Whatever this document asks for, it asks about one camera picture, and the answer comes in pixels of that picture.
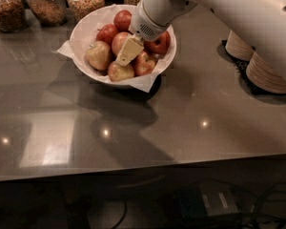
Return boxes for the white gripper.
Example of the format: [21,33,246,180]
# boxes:
[115,0,169,66]

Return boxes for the yellow-red apple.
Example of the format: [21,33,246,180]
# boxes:
[112,31,129,55]

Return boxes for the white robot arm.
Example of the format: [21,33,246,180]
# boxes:
[116,0,286,80]

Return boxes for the red-yellow apple front right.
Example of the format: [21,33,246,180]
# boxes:
[133,51,157,76]

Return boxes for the red apple right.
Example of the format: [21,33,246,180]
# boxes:
[144,31,171,54]

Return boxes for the red apple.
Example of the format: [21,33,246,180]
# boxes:
[144,31,171,54]
[96,24,118,45]
[113,10,132,31]

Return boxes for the red apple top back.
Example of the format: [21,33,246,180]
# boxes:
[113,10,132,31]

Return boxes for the red apple back left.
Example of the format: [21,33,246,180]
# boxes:
[96,24,118,45]

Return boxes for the yellow-green apple front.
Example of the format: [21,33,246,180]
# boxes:
[108,62,134,82]

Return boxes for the yellow-green apple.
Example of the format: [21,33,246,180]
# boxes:
[108,62,134,82]
[85,41,113,71]

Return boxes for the yellow-green apple left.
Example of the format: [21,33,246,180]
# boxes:
[85,41,113,71]

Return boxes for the white ceramic bowl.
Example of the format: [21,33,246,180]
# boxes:
[69,4,178,90]

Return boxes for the back stack of paper bowls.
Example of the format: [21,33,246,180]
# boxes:
[225,31,254,61]

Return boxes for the stack of paper bowls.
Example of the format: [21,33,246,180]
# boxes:
[246,52,286,94]
[225,31,254,61]

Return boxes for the black rubber mat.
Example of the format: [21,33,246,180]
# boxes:
[226,52,262,95]

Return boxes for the glass cereal jar far left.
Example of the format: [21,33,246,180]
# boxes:
[0,0,27,32]

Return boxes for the front stack of paper bowls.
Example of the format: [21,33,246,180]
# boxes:
[246,52,286,94]

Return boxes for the dark box under table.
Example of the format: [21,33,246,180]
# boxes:
[175,185,241,221]

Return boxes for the black cable on floor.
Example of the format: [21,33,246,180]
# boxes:
[110,200,129,229]

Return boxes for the black cable bundle right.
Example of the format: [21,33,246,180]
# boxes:
[194,178,286,229]

